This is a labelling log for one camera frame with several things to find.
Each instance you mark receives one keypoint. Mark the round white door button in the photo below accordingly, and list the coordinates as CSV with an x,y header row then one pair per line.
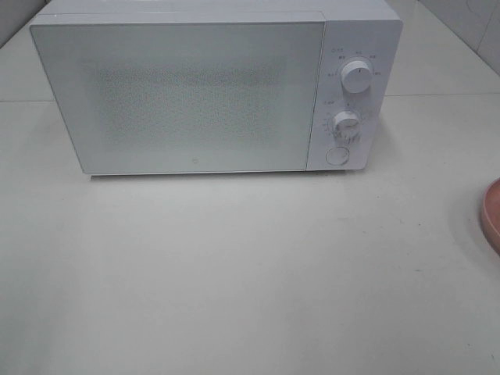
x,y
337,156

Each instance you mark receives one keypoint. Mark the white microwave door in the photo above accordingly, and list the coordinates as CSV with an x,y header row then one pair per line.
x,y
152,98

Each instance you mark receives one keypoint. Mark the pink round plate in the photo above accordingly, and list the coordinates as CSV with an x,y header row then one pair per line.
x,y
489,215

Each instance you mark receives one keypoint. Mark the lower white timer knob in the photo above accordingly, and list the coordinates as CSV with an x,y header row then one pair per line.
x,y
346,126

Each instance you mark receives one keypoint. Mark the white microwave oven body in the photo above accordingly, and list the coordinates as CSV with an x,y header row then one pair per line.
x,y
353,29

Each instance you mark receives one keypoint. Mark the upper white power knob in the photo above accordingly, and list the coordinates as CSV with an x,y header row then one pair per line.
x,y
356,75

